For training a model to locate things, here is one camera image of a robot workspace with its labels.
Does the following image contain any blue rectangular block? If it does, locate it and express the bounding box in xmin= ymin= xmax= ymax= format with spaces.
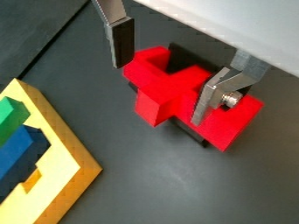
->
xmin=0 ymin=125 xmax=51 ymax=203

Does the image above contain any green rectangular block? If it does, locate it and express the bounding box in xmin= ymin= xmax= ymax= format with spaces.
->
xmin=0 ymin=96 xmax=31 ymax=147

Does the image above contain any yellow wooden board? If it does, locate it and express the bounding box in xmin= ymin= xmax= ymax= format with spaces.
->
xmin=0 ymin=80 xmax=102 ymax=224

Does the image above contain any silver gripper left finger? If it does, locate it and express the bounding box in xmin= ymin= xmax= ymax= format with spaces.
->
xmin=91 ymin=0 xmax=135 ymax=68

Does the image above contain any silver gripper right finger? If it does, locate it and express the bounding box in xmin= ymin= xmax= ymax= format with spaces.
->
xmin=191 ymin=50 xmax=271 ymax=125

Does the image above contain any red E-shaped block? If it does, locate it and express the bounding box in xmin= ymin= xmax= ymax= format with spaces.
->
xmin=123 ymin=45 xmax=266 ymax=153

